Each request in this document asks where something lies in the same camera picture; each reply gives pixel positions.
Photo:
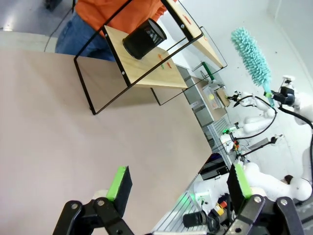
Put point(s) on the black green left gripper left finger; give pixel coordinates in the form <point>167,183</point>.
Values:
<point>119,188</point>

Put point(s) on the grey drawer cabinet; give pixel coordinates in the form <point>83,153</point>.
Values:
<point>200,107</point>

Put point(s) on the finger of the green right gripper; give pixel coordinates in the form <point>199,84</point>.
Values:
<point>268,94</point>

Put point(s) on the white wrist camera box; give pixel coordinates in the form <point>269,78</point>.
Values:
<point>288,82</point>

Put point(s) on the person in orange shirt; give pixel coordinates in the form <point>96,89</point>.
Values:
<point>97,14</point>

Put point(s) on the clear plastic bin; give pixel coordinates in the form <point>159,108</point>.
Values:
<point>210,96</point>

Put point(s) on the teal microfibre duster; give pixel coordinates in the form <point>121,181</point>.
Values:
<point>252,56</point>

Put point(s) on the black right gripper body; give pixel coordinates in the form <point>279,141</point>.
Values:
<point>284,96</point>

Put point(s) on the black cylinder cup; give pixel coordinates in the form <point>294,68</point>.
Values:
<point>195,219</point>

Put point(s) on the red yellow emergency stop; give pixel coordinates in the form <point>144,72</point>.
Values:
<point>218,209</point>

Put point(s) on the black mesh pen cup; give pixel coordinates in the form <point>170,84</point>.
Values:
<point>141,40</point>

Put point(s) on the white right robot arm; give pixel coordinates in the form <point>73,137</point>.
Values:
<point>269,181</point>

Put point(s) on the wooden shelf black metal frame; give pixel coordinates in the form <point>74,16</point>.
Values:
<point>137,71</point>

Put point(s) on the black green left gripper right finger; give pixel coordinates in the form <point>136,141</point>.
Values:
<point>238,186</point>

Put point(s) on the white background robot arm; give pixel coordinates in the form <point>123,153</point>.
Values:
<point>256,122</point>

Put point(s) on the red paper scrap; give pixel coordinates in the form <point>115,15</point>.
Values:
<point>187,19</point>

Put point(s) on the brown cardboard box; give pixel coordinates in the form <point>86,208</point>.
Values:
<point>223,98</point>

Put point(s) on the black controller box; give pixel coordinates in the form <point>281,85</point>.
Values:
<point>215,167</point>

